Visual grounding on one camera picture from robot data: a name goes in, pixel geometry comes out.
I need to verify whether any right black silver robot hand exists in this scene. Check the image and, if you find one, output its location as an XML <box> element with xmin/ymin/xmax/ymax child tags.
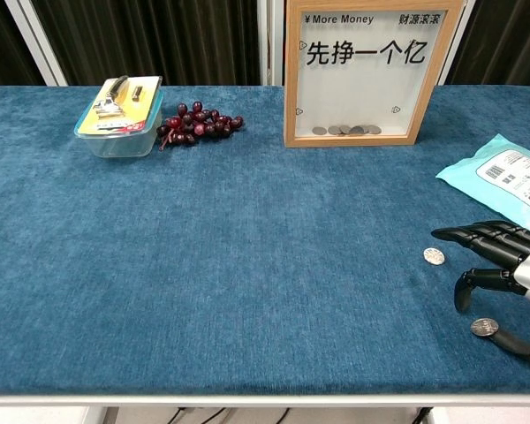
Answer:
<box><xmin>430</xmin><ymin>219</ymin><xmax>530</xmax><ymax>370</ymax></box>

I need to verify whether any silver coin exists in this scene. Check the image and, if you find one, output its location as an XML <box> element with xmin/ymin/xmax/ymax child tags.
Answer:
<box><xmin>469</xmin><ymin>317</ymin><xmax>500</xmax><ymax>337</ymax></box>
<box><xmin>422</xmin><ymin>246</ymin><xmax>446</xmax><ymax>267</ymax></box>

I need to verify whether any teal wet wipes packet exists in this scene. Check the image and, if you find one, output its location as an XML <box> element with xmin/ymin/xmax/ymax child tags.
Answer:
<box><xmin>435</xmin><ymin>133</ymin><xmax>530</xmax><ymax>231</ymax></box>

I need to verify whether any black pleated curtain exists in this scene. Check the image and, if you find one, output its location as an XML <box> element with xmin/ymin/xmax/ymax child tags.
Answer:
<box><xmin>0</xmin><ymin>0</ymin><xmax>43</xmax><ymax>88</ymax></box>
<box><xmin>30</xmin><ymin>0</ymin><xmax>262</xmax><ymax>87</ymax></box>
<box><xmin>445</xmin><ymin>0</ymin><xmax>530</xmax><ymax>86</ymax></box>

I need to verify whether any blue fabric table cloth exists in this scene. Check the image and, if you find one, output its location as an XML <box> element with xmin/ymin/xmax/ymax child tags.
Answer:
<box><xmin>0</xmin><ymin>84</ymin><xmax>530</xmax><ymax>397</ymax></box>

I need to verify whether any dark red grape bunch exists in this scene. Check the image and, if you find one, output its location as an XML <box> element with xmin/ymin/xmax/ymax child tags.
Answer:
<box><xmin>155</xmin><ymin>101</ymin><xmax>245</xmax><ymax>152</ymax></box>

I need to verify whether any clear plastic food container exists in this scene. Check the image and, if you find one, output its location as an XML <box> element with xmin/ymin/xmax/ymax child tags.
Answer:
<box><xmin>73</xmin><ymin>90</ymin><xmax>164</xmax><ymax>159</ymax></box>

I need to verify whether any yellow razor blister pack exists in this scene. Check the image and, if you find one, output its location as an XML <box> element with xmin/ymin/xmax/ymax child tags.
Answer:
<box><xmin>78</xmin><ymin>75</ymin><xmax>163</xmax><ymax>134</ymax></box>

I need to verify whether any gray partition frame post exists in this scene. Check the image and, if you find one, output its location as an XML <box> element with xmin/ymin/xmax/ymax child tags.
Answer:
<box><xmin>255</xmin><ymin>0</ymin><xmax>288</xmax><ymax>87</ymax></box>
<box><xmin>439</xmin><ymin>0</ymin><xmax>476</xmax><ymax>86</ymax></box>
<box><xmin>4</xmin><ymin>0</ymin><xmax>68</xmax><ymax>87</ymax></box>

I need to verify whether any wooden coin box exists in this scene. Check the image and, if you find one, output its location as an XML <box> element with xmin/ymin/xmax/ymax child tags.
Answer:
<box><xmin>284</xmin><ymin>0</ymin><xmax>464</xmax><ymax>148</ymax></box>

